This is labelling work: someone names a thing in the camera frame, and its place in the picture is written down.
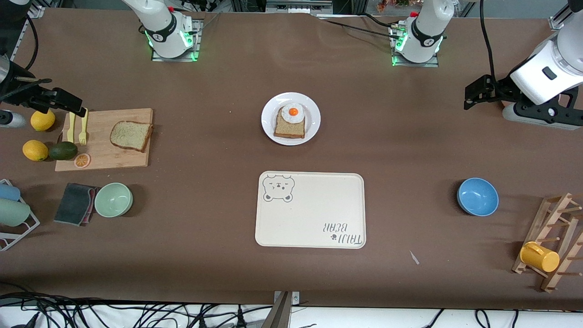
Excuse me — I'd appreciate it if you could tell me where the brown bread slice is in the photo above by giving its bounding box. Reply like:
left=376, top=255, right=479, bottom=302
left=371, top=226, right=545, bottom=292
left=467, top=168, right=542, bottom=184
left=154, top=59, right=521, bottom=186
left=110, top=121, right=154, bottom=153
left=274, top=106, right=307, bottom=139

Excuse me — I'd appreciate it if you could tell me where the white round plate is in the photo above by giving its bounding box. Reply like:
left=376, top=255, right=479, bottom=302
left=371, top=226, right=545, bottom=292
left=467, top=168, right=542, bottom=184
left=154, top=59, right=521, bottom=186
left=261, top=92, right=322, bottom=146

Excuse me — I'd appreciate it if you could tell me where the fried egg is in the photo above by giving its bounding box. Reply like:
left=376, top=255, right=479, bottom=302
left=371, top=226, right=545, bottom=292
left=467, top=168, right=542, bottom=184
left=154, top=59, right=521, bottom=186
left=281, top=103, right=305, bottom=124

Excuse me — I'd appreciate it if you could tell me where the yellow lemon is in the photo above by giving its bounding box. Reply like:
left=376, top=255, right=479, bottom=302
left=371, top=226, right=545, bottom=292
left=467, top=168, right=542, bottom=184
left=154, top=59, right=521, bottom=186
left=31, top=111, right=56, bottom=132
left=22, top=140, right=49, bottom=162

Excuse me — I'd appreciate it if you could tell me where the dark green avocado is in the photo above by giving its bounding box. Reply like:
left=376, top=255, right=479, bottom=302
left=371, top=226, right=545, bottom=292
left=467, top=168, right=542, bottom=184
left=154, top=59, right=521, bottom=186
left=48, top=141, right=78, bottom=161

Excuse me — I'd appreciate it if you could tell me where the bamboo cutting board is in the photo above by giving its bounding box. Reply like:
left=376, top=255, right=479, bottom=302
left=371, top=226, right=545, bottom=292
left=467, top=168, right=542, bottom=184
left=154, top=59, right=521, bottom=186
left=55, top=108, right=154, bottom=172

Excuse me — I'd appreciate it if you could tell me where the grey folded cloth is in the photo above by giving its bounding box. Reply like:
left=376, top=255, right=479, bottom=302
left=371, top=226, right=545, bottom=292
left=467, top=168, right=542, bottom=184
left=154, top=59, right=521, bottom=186
left=53, top=183, right=102, bottom=226

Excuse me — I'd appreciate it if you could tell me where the mint green bowl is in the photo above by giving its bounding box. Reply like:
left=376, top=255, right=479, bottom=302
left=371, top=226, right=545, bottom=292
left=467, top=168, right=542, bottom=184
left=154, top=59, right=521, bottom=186
left=94, top=183, right=133, bottom=218

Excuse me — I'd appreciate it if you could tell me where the blue bowl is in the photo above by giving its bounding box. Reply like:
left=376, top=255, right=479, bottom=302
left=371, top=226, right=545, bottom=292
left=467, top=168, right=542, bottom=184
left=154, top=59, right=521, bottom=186
left=457, top=178, right=500, bottom=217

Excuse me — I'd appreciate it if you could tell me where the wooden peg rack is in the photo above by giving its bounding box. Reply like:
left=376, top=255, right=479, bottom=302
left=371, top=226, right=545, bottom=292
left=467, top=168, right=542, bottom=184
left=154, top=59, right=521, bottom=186
left=512, top=193, right=583, bottom=293

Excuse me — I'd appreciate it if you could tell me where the sage green cup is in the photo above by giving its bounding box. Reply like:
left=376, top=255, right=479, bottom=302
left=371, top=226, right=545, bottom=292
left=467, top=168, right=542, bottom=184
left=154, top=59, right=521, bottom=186
left=0, top=199, right=31, bottom=227

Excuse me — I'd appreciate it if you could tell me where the yellow mug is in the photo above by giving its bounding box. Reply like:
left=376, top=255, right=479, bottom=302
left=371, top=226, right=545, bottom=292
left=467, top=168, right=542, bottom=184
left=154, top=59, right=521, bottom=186
left=520, top=241, right=560, bottom=273

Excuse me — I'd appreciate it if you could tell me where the cream bear print tray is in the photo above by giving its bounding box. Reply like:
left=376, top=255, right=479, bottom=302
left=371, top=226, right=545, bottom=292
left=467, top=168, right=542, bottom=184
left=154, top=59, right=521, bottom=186
left=255, top=171, right=366, bottom=249

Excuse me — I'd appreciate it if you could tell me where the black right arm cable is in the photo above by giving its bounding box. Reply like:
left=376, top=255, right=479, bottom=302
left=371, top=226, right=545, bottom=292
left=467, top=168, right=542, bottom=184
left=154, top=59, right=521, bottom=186
left=25, top=16, right=41, bottom=71

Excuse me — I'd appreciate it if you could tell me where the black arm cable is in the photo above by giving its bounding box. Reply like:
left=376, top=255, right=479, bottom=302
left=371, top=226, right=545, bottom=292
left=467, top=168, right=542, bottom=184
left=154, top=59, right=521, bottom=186
left=480, top=0, right=499, bottom=85
left=25, top=16, right=41, bottom=71

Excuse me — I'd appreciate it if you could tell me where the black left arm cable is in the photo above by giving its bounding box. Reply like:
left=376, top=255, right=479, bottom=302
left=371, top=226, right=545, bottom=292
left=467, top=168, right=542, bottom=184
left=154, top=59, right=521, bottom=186
left=480, top=0, right=499, bottom=85

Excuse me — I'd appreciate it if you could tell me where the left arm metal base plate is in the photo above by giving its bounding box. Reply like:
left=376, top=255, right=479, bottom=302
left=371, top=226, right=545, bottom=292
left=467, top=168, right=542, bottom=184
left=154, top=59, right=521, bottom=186
left=390, top=25, right=440, bottom=68

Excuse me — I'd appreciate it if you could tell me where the aluminium table corner rail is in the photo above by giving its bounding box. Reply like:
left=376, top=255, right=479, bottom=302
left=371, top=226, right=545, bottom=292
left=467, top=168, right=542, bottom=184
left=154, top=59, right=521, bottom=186
left=9, top=5, right=46, bottom=60
left=549, top=0, right=583, bottom=31

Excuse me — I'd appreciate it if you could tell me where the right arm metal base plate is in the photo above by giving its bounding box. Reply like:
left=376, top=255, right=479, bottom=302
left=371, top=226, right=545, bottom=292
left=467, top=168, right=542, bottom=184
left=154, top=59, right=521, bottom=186
left=151, top=17, right=202, bottom=62

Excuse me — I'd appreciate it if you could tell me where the black tabletop cable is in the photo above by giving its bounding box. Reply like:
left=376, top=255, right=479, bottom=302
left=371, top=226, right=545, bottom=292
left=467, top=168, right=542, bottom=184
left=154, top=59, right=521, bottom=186
left=317, top=16, right=404, bottom=41

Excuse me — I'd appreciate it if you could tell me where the white wire rack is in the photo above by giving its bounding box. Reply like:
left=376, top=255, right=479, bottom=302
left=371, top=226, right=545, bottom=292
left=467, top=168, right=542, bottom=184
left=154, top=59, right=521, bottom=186
left=0, top=179, right=41, bottom=252

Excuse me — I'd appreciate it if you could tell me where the black floor cable tangle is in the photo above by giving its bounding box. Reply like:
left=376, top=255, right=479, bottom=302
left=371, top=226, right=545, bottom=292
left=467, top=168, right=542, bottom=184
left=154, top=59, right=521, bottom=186
left=0, top=282, right=274, bottom=328

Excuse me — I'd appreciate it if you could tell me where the dark equipment frame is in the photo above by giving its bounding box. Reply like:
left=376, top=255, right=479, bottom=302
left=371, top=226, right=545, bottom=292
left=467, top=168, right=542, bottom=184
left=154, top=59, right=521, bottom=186
left=230, top=0, right=370, bottom=15

